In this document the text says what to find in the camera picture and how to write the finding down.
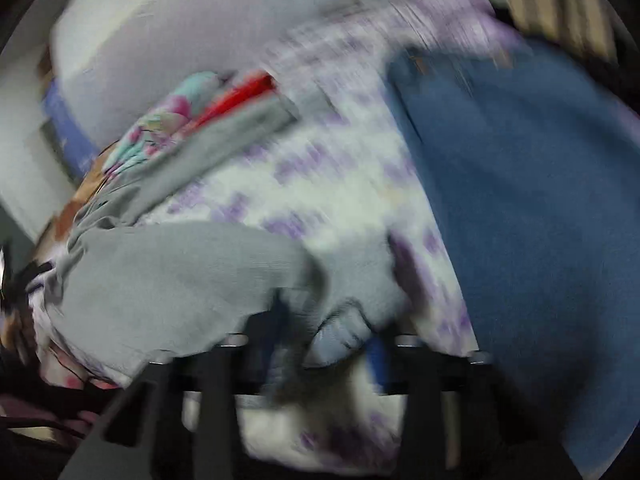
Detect red cloth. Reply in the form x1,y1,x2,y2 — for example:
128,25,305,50
194,74,277,127

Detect white purple floral bedsheet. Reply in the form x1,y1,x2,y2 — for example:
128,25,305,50
30,0,531,476

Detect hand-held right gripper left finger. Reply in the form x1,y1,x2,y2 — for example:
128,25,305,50
59,295,306,480

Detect grey pants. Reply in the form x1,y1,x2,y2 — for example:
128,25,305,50
30,105,418,388

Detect blue box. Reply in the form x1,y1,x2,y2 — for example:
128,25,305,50
41,82,99,182

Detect colourful floral cloth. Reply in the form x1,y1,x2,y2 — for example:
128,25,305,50
35,72,223,261

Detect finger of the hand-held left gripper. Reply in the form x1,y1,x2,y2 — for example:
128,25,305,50
0,242,57,311

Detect blue jeans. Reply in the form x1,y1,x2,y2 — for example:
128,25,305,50
385,42,640,476

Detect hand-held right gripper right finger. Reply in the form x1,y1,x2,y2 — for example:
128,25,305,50
365,332,583,480

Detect striped curtain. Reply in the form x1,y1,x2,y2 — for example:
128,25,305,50
492,0,620,63

